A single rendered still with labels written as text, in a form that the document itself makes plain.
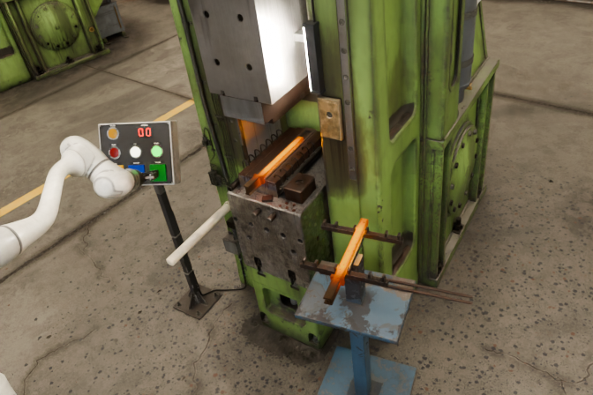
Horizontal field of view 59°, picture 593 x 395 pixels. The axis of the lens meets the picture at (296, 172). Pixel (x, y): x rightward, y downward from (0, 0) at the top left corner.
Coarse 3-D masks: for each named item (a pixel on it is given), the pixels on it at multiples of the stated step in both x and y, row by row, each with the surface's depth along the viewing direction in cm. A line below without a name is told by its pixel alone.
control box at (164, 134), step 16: (112, 128) 229; (128, 128) 228; (144, 128) 227; (160, 128) 226; (176, 128) 232; (112, 144) 230; (128, 144) 229; (144, 144) 228; (160, 144) 226; (176, 144) 231; (112, 160) 231; (128, 160) 230; (144, 160) 228; (160, 160) 227; (176, 160) 231; (176, 176) 230
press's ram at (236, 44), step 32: (192, 0) 182; (224, 0) 174; (256, 0) 168; (288, 0) 183; (224, 32) 182; (256, 32) 175; (288, 32) 188; (224, 64) 191; (256, 64) 183; (288, 64) 193; (256, 96) 192
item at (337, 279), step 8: (360, 224) 194; (360, 232) 190; (352, 240) 187; (360, 240) 189; (352, 248) 184; (344, 256) 181; (352, 256) 182; (344, 264) 178; (336, 272) 176; (344, 272) 176; (336, 280) 172; (344, 280) 174; (328, 288) 170; (336, 288) 170; (328, 296) 167; (328, 304) 168
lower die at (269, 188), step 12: (288, 132) 248; (300, 132) 244; (312, 132) 241; (276, 144) 240; (288, 144) 237; (300, 144) 234; (264, 156) 233; (276, 156) 228; (288, 156) 227; (300, 156) 228; (252, 168) 225; (276, 168) 221; (288, 168) 221; (240, 180) 226; (276, 180) 215; (264, 192) 221; (276, 192) 217
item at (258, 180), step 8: (296, 144) 234; (288, 152) 229; (272, 160) 225; (280, 160) 225; (264, 168) 220; (272, 168) 221; (256, 176) 214; (264, 176) 217; (248, 184) 211; (256, 184) 215; (248, 192) 211
